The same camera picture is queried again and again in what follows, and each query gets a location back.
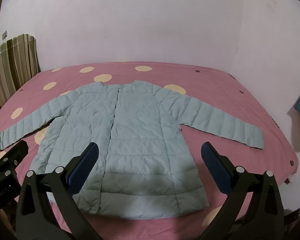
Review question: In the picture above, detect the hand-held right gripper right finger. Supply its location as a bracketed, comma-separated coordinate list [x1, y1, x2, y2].
[201, 141, 287, 240]

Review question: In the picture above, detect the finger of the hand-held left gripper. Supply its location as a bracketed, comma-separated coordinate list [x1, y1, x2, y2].
[0, 140, 29, 178]

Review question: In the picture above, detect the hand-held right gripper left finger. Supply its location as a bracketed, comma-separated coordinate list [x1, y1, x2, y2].
[16, 142, 103, 240]

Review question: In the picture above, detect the light blue puffer jacket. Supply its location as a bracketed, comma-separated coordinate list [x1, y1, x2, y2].
[0, 80, 265, 221]

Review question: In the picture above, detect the pink polka dot bed sheet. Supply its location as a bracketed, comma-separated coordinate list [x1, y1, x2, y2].
[0, 60, 298, 240]

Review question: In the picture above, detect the striped cushion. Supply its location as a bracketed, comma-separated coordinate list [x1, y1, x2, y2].
[0, 34, 40, 120]

